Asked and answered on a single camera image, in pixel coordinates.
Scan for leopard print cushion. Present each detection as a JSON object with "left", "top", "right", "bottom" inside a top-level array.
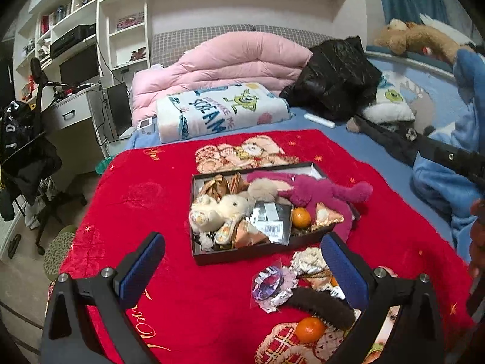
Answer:
[{"left": 43, "top": 231, "right": 76, "bottom": 281}]

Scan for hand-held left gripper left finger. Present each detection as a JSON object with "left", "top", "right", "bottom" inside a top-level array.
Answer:
[{"left": 40, "top": 231, "right": 166, "bottom": 364}]

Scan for cream plush bunny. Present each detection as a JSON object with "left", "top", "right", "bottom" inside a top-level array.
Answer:
[{"left": 189, "top": 193, "right": 254, "bottom": 245}]

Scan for cream lace scrunchie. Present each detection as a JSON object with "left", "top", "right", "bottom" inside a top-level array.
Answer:
[{"left": 290, "top": 246, "right": 330, "bottom": 277}]

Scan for black packet with white labels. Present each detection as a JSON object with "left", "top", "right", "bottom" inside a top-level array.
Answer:
[{"left": 246, "top": 202, "right": 294, "bottom": 245}]

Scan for black computer tower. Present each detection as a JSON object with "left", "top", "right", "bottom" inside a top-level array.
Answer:
[{"left": 104, "top": 83, "right": 131, "bottom": 141}]

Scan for magenta plush toy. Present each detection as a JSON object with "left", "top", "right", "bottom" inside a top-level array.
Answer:
[{"left": 246, "top": 170, "right": 374, "bottom": 241}]

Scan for blue bedsheet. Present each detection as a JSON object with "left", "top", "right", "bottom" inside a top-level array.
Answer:
[{"left": 125, "top": 47, "right": 485, "bottom": 258}]

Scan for white cartoon printed blanket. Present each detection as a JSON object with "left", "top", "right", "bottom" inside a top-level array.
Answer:
[{"left": 156, "top": 83, "right": 293, "bottom": 144}]

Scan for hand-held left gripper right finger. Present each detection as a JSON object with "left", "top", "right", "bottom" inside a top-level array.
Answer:
[{"left": 321, "top": 231, "right": 446, "bottom": 364}]

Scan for white shelf unit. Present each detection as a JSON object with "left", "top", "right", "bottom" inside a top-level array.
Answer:
[{"left": 13, "top": 0, "right": 349, "bottom": 72}]

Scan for shallow black box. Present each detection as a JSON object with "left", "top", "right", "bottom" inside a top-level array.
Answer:
[{"left": 189, "top": 162, "right": 338, "bottom": 267}]

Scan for brown furry headband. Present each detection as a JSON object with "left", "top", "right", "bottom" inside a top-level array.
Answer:
[{"left": 288, "top": 286, "right": 357, "bottom": 330}]

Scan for black puffer jacket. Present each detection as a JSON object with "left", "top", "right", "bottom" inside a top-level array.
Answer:
[{"left": 278, "top": 36, "right": 383, "bottom": 122}]

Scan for orange tangerine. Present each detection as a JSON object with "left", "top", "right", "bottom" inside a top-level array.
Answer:
[
  {"left": 295, "top": 316, "right": 327, "bottom": 342},
  {"left": 291, "top": 207, "right": 312, "bottom": 230}
]

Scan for white stick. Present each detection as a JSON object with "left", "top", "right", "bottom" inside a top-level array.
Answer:
[{"left": 304, "top": 113, "right": 336, "bottom": 129}]

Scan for blue fleece garment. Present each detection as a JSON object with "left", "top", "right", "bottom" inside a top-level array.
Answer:
[{"left": 412, "top": 49, "right": 485, "bottom": 249}]

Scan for cartoon printed pillow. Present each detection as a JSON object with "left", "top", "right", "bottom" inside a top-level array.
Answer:
[{"left": 360, "top": 79, "right": 415, "bottom": 124}]

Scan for black printer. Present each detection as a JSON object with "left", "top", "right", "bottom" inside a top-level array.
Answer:
[{"left": 49, "top": 24, "right": 97, "bottom": 59}]

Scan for person's right hand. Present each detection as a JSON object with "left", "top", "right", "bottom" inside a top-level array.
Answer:
[{"left": 469, "top": 201, "right": 485, "bottom": 279}]

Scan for black monitor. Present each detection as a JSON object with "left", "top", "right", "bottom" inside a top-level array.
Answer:
[{"left": 59, "top": 43, "right": 101, "bottom": 88}]

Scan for beige plush toy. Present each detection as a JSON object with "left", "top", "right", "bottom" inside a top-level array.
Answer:
[{"left": 248, "top": 178, "right": 289, "bottom": 201}]

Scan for pink lace scrunchie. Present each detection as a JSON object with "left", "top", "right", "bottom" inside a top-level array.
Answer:
[{"left": 273, "top": 267, "right": 304, "bottom": 306}]

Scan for red bear printed blanket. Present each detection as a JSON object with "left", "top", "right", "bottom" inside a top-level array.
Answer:
[{"left": 59, "top": 129, "right": 474, "bottom": 364}]

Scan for black office chair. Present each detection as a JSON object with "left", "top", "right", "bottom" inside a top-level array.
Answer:
[{"left": 0, "top": 57, "right": 88, "bottom": 256}]

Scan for pink quilt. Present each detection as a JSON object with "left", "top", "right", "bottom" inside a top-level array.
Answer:
[{"left": 131, "top": 31, "right": 315, "bottom": 122}]

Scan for brown plush toy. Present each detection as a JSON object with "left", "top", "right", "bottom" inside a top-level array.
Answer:
[{"left": 373, "top": 18, "right": 474, "bottom": 63}]

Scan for grey checked headboard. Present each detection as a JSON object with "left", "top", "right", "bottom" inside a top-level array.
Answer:
[{"left": 152, "top": 25, "right": 342, "bottom": 69}]

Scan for white desk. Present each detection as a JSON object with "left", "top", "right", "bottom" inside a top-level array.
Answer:
[{"left": 49, "top": 83, "right": 110, "bottom": 186}]

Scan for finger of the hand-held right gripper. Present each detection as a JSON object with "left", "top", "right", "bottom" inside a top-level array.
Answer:
[{"left": 417, "top": 136, "right": 485, "bottom": 184}]

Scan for dark clothes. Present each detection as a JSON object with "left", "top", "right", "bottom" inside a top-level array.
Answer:
[{"left": 346, "top": 116, "right": 436, "bottom": 167}]

